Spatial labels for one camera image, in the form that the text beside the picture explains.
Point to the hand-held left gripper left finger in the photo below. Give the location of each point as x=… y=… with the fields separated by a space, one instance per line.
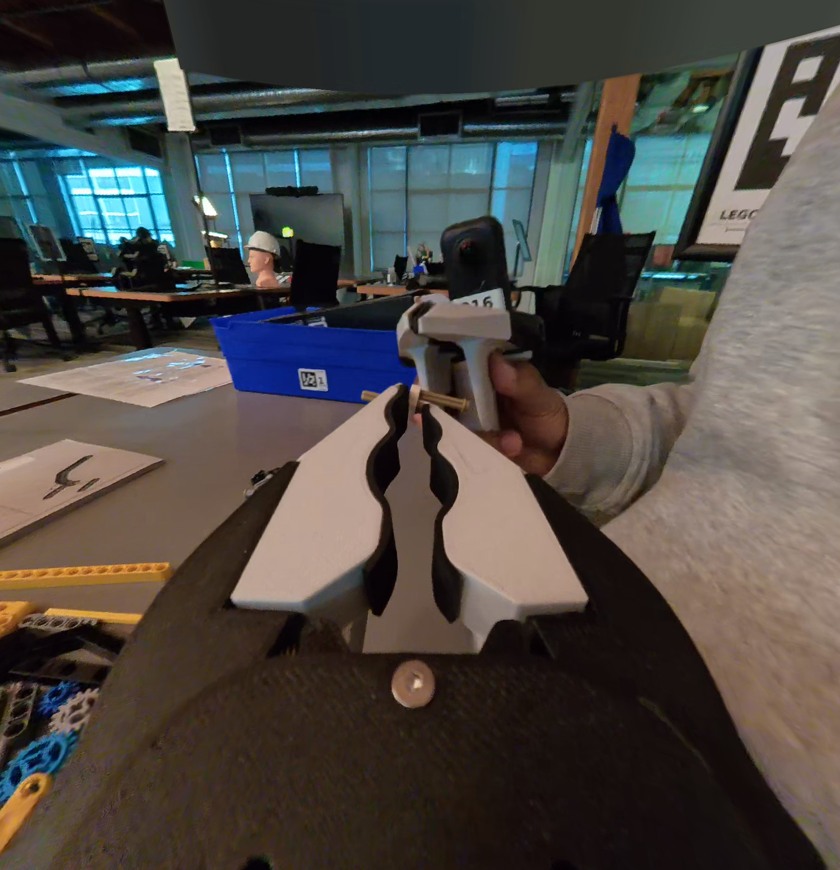
x=311 y=537

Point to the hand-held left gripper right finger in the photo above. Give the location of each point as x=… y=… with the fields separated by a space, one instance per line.
x=508 y=544

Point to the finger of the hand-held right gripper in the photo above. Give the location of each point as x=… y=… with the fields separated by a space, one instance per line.
x=423 y=367
x=471 y=323

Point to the grey lego bush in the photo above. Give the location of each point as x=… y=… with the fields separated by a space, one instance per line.
x=416 y=401

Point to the tan lego axle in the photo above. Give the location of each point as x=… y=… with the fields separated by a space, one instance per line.
x=447 y=402

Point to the person's right forearm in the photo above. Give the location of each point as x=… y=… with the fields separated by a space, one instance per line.
x=624 y=448

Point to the short yellow lego beam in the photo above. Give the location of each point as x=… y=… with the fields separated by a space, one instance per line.
x=94 y=616

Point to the long yellow lego beam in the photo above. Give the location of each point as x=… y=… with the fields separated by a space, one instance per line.
x=80 y=576

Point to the lego instruction booklet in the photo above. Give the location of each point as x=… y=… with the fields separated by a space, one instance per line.
x=66 y=482

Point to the pile of assorted lego parts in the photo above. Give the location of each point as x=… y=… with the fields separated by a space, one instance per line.
x=32 y=761

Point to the person's right hand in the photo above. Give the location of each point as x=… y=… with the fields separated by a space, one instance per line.
x=532 y=421

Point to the cluttered wooden desk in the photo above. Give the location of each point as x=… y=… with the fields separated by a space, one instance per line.
x=386 y=291

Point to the black mesh office chair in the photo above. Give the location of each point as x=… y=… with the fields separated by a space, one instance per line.
x=597 y=306

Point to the blue plastic bin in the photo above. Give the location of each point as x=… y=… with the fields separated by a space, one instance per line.
x=270 y=353

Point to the blue cloth flag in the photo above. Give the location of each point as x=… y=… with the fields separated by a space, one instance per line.
x=614 y=183

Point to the mannequin head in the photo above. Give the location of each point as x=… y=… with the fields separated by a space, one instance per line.
x=265 y=272

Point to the white hard hat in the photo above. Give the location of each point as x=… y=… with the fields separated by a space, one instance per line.
x=265 y=243

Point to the black computer monitor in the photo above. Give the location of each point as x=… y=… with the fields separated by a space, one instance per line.
x=228 y=266

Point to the white instruction sheet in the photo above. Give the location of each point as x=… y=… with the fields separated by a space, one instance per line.
x=134 y=377

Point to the person's grey hoodie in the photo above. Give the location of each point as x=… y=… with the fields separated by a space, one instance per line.
x=766 y=476

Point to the standing lamp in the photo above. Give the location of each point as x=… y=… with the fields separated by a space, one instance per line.
x=206 y=207

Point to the long wooden desk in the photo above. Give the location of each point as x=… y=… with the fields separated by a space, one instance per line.
x=162 y=294

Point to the framed black white poster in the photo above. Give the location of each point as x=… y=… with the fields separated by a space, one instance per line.
x=760 y=136

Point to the hanging white paper sign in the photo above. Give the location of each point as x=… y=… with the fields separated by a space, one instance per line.
x=175 y=95

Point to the wooden post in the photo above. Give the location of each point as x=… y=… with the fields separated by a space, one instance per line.
x=607 y=149

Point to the large wall screen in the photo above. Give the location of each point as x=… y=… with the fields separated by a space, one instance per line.
x=297 y=224

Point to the yellow lego frame piece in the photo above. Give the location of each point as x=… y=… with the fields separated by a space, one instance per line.
x=2 y=622

